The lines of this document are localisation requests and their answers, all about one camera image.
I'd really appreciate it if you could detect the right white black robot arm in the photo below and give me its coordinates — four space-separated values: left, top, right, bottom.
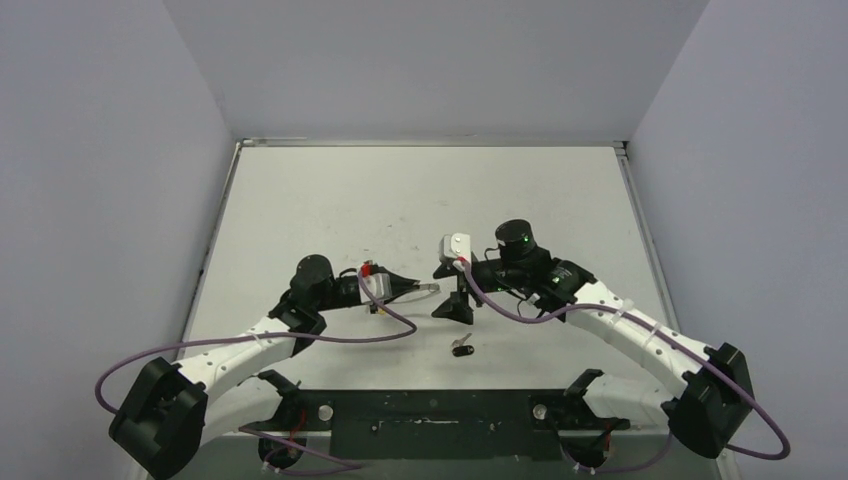
433 243 755 459

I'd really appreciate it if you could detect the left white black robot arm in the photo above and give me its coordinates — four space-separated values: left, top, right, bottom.
108 254 424 479

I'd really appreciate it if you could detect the key with black head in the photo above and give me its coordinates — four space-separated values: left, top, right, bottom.
451 333 475 358

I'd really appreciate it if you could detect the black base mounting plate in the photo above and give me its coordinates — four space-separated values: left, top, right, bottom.
252 389 631 460

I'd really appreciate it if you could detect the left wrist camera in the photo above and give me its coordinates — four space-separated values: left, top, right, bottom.
357 263 390 305

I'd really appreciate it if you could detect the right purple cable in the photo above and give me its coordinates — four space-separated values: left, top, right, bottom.
457 258 792 476

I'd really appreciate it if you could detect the aluminium frame rail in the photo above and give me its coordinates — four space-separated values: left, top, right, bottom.
135 389 733 439

